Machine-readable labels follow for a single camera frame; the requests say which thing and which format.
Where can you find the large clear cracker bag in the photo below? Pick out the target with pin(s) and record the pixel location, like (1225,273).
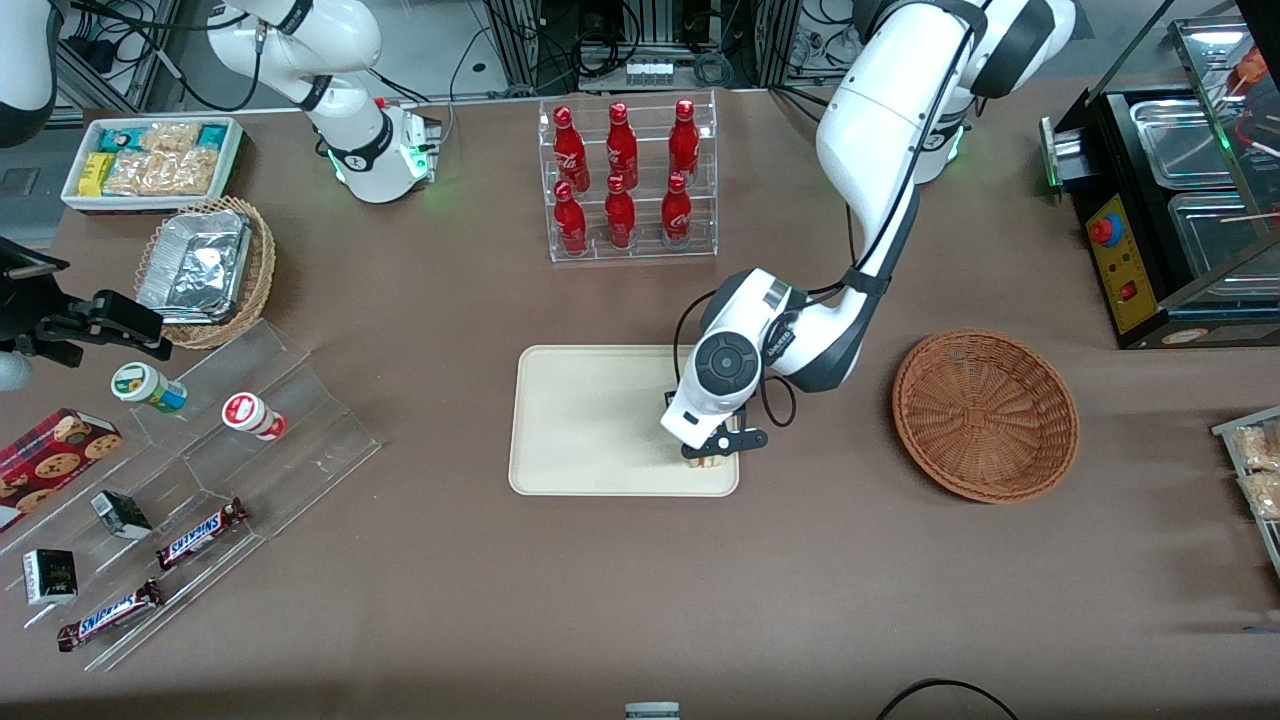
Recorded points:
(165,172)

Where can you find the small grey device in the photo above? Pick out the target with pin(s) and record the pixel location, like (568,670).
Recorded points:
(652,712)

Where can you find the red plaid cookie box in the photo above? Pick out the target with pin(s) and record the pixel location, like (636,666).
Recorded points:
(50,460)

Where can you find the small clear cracker bag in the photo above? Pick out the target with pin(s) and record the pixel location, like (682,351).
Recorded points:
(170,135)

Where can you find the clear acrylic bottle rack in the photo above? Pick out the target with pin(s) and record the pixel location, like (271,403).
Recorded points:
(630,255)

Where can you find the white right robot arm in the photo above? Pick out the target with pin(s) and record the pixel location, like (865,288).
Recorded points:
(340,40)

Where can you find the red cola bottle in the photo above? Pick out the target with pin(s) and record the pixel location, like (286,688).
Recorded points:
(568,145)
(570,225)
(620,220)
(621,145)
(677,215)
(684,140)

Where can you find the teal snack packet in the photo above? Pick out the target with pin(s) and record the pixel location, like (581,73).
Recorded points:
(213,136)
(120,138)

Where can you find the clear bag of crackers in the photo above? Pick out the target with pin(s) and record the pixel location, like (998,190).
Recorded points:
(1258,447)
(1264,495)

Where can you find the light tan wicker basket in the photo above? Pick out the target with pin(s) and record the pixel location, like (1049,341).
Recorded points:
(262,270)

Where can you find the aluminium foil container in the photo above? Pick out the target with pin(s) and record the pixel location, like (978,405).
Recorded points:
(195,265)

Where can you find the grey metal snack tray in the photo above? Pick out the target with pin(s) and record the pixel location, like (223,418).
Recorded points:
(1225,425)

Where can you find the white rectangular snack bin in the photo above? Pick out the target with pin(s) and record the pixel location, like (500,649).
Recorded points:
(75,200)

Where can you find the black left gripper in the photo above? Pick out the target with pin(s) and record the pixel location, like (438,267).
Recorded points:
(669,397)

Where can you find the brown round wicker basket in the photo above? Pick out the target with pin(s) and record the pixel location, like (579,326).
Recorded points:
(985,415)

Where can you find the small black white carton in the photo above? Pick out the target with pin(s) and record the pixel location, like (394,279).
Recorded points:
(50,577)

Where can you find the green label yogurt cup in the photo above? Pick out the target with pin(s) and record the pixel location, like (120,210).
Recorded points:
(148,387)

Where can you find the red label yogurt cup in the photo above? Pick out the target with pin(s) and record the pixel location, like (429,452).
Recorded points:
(253,415)

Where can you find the steel warmer pan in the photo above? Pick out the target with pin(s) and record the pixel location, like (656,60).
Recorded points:
(1215,235)
(1180,140)

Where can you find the black food warmer cabinet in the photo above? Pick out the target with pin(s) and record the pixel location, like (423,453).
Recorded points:
(1120,270)

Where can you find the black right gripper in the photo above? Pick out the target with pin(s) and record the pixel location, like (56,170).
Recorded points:
(28,312)

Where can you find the snickers chocolate bar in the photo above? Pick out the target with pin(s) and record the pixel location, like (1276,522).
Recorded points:
(200,533)
(110,615)

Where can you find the white power strip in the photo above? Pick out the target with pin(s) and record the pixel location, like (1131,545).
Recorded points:
(650,71)

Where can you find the clear acrylic tiered stand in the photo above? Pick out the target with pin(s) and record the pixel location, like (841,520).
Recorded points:
(300,440)

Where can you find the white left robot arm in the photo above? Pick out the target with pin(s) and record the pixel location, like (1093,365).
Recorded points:
(870,130)

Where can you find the beige plastic serving tray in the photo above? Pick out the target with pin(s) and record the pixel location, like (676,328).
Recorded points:
(590,420)

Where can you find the yellow snack packet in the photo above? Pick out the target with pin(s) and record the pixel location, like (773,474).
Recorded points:
(95,175)

